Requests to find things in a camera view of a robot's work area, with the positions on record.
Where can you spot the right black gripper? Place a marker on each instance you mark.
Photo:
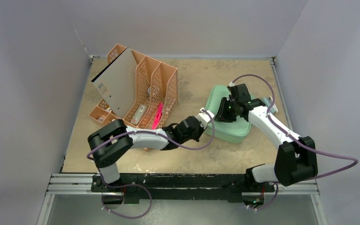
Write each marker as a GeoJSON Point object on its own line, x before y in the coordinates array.
{"type": "Point", "coordinates": [240, 103]}

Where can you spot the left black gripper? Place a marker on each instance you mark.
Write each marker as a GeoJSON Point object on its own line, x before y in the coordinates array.
{"type": "Point", "coordinates": [200, 130]}

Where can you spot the mint green storage case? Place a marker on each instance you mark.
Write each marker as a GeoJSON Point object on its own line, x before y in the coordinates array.
{"type": "Point", "coordinates": [234, 132]}

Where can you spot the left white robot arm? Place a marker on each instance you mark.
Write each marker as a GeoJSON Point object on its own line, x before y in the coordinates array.
{"type": "Point", "coordinates": [111, 142]}

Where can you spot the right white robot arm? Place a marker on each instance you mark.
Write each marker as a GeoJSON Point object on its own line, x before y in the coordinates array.
{"type": "Point", "coordinates": [293, 162]}

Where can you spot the pink marker pen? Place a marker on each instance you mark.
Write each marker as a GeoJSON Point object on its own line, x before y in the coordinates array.
{"type": "Point", "coordinates": [158, 116]}

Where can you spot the pink plastic desk organizer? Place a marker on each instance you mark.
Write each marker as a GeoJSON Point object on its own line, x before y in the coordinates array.
{"type": "Point", "coordinates": [155, 82]}

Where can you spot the grey folder board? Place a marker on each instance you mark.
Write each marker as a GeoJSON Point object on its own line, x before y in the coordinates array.
{"type": "Point", "coordinates": [116, 82]}

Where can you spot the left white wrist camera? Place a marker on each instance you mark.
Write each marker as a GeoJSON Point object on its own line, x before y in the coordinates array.
{"type": "Point", "coordinates": [205, 117]}

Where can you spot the black table front rail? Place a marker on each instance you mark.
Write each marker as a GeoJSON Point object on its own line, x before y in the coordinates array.
{"type": "Point", "coordinates": [133, 187]}

